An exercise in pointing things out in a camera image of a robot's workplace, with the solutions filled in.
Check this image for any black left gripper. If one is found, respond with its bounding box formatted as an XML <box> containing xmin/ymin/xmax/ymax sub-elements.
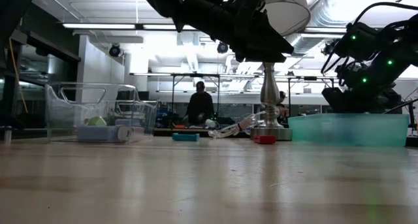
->
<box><xmin>181</xmin><ymin>0</ymin><xmax>295</xmax><ymax>64</ymax></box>

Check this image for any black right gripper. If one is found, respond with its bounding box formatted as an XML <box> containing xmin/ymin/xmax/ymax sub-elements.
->
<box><xmin>321</xmin><ymin>52</ymin><xmax>413</xmax><ymax>114</ymax></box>

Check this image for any red digital clock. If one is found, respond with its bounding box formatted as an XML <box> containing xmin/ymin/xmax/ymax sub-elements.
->
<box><xmin>253</xmin><ymin>135</ymin><xmax>277</xmax><ymax>145</ymax></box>

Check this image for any teal digital clock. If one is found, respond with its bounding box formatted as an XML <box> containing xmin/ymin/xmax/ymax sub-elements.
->
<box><xmin>172</xmin><ymin>133</ymin><xmax>201</xmax><ymax>142</ymax></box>

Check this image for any blue charger block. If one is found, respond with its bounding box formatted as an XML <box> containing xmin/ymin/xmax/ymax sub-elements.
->
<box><xmin>114</xmin><ymin>118</ymin><xmax>142</xmax><ymax>127</ymax></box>
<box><xmin>76</xmin><ymin>125</ymin><xmax>120</xmax><ymax>143</ymax></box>

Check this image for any black office chair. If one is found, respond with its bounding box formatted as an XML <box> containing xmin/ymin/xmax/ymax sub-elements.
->
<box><xmin>116</xmin><ymin>88</ymin><xmax>138</xmax><ymax>103</ymax></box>

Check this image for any translucent teal tray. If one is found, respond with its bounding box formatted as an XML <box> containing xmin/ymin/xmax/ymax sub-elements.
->
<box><xmin>287</xmin><ymin>113</ymin><xmax>410</xmax><ymax>148</ymax></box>

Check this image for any white shade silver table lamp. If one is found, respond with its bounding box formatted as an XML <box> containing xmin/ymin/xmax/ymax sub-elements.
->
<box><xmin>250</xmin><ymin>0</ymin><xmax>312</xmax><ymax>142</ymax></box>

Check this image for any black monitor stand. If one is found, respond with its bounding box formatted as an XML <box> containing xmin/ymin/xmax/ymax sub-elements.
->
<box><xmin>383</xmin><ymin>98</ymin><xmax>418</xmax><ymax>148</ymax></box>

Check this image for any long ceiling light bar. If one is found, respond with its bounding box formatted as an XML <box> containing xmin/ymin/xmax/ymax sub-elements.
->
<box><xmin>303</xmin><ymin>27</ymin><xmax>347</xmax><ymax>34</ymax></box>
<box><xmin>142</xmin><ymin>24</ymin><xmax>197</xmax><ymax>31</ymax></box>
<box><xmin>61</xmin><ymin>23</ymin><xmax>137</xmax><ymax>30</ymax></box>

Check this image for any black ceiling spotlight cluster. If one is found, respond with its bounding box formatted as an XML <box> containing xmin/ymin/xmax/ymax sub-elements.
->
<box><xmin>320</xmin><ymin>39</ymin><xmax>337</xmax><ymax>57</ymax></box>

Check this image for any person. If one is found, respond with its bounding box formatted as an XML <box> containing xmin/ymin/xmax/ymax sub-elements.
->
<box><xmin>184</xmin><ymin>80</ymin><xmax>216</xmax><ymax>127</ymax></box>
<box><xmin>276</xmin><ymin>90</ymin><xmax>290</xmax><ymax>124</ymax></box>

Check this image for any dark workbench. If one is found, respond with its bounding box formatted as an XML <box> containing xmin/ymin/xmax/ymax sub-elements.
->
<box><xmin>153</xmin><ymin>127</ymin><xmax>251</xmax><ymax>138</ymax></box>

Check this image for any green charger block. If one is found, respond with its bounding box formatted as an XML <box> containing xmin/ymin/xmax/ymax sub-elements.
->
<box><xmin>85</xmin><ymin>116</ymin><xmax>108</xmax><ymax>127</ymax></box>

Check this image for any clear plastic bin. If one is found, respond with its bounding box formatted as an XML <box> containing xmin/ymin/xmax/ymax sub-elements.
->
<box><xmin>44</xmin><ymin>82</ymin><xmax>160</xmax><ymax>144</ymax></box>

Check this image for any black metal rig frame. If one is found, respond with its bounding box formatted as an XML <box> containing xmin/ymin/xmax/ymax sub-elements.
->
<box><xmin>287</xmin><ymin>75</ymin><xmax>336</xmax><ymax>116</ymax></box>
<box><xmin>170</xmin><ymin>72</ymin><xmax>221</xmax><ymax>120</ymax></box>

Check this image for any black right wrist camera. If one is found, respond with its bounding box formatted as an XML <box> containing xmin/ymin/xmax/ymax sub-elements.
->
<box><xmin>332</xmin><ymin>20</ymin><xmax>391</xmax><ymax>62</ymax></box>

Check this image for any clear bundled lamp cord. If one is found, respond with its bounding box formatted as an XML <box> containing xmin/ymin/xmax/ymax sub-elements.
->
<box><xmin>208</xmin><ymin>111</ymin><xmax>265</xmax><ymax>139</ymax></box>

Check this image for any yellow hanging cord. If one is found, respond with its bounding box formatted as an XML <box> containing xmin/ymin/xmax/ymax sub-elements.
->
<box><xmin>8</xmin><ymin>37</ymin><xmax>29</xmax><ymax>114</ymax></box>

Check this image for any small grey post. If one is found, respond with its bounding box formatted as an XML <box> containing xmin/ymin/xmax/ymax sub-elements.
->
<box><xmin>0</xmin><ymin>125</ymin><xmax>13</xmax><ymax>145</ymax></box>

